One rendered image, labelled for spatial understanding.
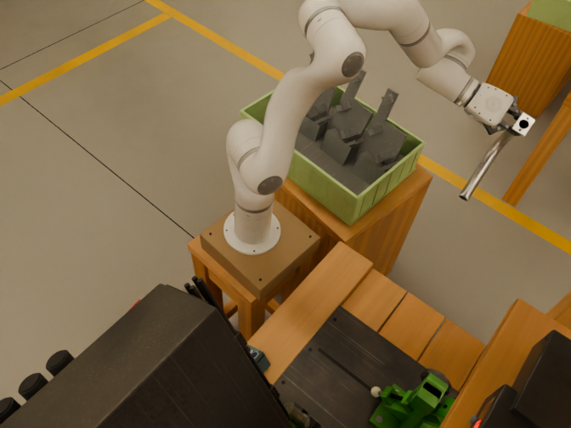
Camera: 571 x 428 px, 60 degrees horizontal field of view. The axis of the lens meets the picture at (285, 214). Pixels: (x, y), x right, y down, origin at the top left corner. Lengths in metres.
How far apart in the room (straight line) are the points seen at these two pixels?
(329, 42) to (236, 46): 2.94
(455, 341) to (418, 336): 0.11
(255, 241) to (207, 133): 1.78
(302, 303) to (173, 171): 1.74
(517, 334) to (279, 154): 0.69
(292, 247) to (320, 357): 0.37
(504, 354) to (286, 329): 0.78
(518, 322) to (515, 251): 2.16
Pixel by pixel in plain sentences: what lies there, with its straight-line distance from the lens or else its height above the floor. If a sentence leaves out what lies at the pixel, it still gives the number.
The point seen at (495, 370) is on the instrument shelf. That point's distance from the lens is 0.89.
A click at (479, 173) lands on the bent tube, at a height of 1.21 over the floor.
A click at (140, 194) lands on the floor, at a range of 3.02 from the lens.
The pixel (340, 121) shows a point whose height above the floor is 0.94.
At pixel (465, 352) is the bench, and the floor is 0.88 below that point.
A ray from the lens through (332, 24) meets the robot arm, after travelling 1.15.
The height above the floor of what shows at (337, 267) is 0.90.
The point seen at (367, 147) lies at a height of 0.92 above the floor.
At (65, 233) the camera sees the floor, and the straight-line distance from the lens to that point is 2.97.
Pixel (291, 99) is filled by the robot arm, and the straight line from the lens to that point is 1.21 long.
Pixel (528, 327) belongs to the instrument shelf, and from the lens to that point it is 0.94.
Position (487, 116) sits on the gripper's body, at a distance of 1.50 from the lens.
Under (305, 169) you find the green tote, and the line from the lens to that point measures 1.87.
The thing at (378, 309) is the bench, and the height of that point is 0.88.
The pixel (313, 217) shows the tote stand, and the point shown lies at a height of 0.76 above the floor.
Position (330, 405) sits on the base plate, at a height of 0.90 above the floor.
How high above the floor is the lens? 2.30
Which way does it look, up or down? 53 degrees down
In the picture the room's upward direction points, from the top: 5 degrees clockwise
